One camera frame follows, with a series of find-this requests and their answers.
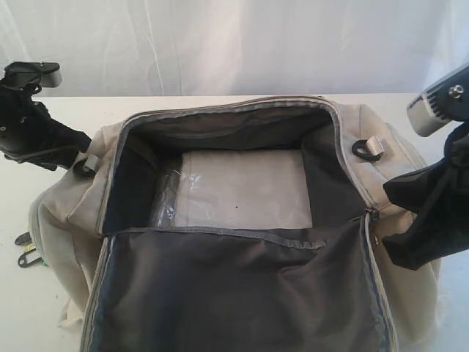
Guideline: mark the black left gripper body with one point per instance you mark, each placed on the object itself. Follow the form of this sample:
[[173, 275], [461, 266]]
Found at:
[[27, 128]]

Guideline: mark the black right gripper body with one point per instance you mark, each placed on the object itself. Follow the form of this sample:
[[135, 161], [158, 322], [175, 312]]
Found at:
[[445, 215]]

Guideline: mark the beige duffel bag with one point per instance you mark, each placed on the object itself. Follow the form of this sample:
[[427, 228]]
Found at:
[[329, 287]]

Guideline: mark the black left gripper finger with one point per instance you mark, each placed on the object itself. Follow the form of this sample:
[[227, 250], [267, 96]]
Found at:
[[67, 143]]

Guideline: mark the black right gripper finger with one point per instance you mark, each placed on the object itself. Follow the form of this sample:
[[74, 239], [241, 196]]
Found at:
[[410, 191], [411, 249]]

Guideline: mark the bunch of colourful key tags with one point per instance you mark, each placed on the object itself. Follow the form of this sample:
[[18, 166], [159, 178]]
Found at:
[[24, 240]]

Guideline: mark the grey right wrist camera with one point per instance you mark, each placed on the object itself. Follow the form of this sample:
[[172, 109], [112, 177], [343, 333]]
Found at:
[[444, 101]]

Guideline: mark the clear plastic sheet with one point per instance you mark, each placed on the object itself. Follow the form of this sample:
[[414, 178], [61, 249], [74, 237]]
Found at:
[[258, 189]]

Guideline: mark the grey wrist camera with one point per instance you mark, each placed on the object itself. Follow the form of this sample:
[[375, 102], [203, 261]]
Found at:
[[19, 75], [444, 101]]

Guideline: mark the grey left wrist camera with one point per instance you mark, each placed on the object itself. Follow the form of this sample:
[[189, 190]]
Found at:
[[19, 75]]

